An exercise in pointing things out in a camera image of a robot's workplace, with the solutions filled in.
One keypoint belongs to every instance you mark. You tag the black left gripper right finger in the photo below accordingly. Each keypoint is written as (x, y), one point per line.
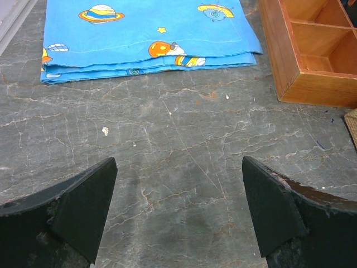
(297, 225)

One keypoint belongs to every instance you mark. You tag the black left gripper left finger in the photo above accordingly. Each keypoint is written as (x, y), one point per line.
(61, 226)

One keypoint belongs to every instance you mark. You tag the wooden compartment tray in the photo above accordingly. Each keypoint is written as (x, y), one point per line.
(312, 49)

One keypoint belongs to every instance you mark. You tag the blue space-print cloth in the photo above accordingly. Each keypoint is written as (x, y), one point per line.
(86, 40)

